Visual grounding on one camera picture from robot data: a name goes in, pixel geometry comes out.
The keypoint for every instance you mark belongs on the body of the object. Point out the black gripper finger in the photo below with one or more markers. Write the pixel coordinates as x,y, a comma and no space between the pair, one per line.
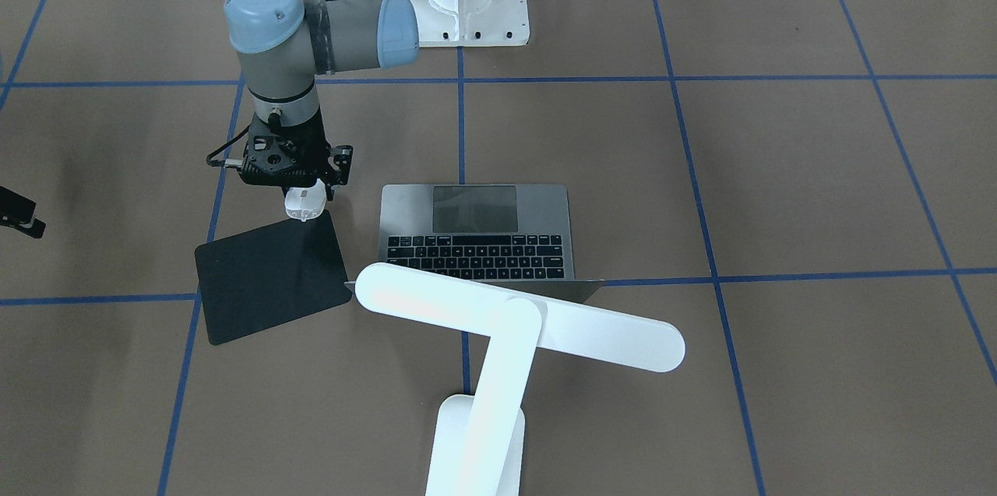
18,213

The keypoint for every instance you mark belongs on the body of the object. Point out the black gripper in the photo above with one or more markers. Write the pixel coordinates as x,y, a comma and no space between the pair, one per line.
315,139

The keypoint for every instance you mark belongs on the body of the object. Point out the white computer mouse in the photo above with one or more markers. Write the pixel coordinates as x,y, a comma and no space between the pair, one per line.
305,203

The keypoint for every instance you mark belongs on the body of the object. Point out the black mouse pad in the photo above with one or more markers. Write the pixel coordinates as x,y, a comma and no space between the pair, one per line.
256,280

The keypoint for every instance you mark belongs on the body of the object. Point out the grey laptop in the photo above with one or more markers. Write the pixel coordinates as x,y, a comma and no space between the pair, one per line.
516,236

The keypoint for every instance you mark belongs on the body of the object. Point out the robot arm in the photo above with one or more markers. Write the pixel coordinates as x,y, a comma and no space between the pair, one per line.
282,46

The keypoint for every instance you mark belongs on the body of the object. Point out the white desk lamp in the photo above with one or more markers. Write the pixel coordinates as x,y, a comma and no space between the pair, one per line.
479,439

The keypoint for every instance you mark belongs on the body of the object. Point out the brown paper table cover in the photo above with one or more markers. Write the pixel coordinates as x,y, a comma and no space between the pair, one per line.
804,188

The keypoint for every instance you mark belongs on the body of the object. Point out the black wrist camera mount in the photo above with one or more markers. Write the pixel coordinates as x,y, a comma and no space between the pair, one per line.
273,161

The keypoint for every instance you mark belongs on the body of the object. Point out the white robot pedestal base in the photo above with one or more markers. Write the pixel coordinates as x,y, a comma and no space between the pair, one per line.
472,23

